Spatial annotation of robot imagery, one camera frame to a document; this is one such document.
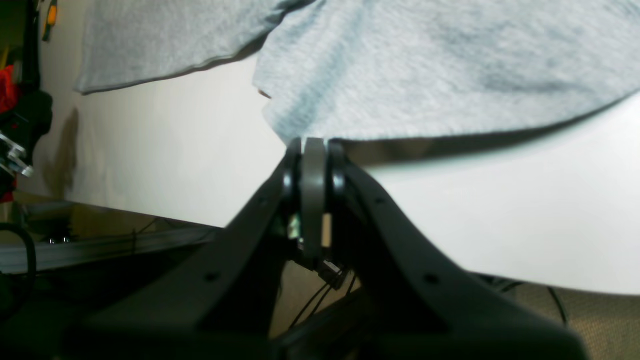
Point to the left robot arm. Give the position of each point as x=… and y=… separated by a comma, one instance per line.
x=26, y=110

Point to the orange yellow tool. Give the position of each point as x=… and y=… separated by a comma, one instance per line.
x=50, y=20

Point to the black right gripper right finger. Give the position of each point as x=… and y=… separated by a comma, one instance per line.
x=426, y=307

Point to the red cloth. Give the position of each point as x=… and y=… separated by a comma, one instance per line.
x=9, y=91

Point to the grey T-shirt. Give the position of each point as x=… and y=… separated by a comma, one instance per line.
x=368, y=70

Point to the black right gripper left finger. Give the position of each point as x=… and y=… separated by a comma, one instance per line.
x=218, y=303

